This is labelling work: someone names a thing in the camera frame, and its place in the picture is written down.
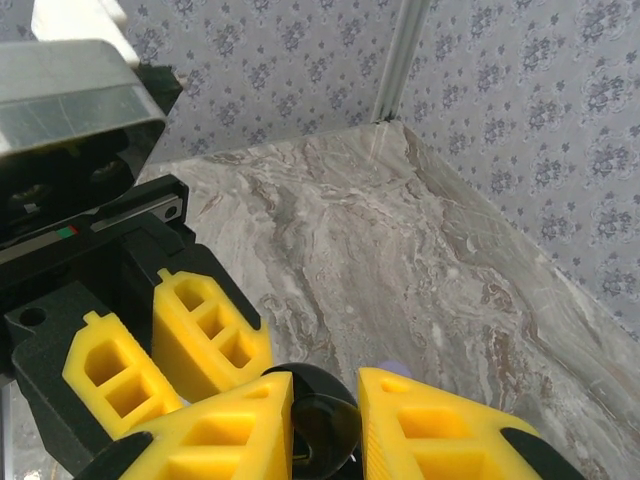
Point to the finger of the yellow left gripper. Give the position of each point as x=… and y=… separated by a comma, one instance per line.
x=80, y=360
x=170, y=325

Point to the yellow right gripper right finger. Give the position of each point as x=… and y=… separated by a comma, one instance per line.
x=430, y=430

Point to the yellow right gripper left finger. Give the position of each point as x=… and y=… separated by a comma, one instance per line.
x=220, y=435

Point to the purple earbud charging case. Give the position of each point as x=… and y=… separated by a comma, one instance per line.
x=395, y=369

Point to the black earbud charging case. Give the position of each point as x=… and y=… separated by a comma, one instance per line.
x=320, y=415

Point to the aluminium corner post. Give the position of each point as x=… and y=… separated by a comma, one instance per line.
x=402, y=55

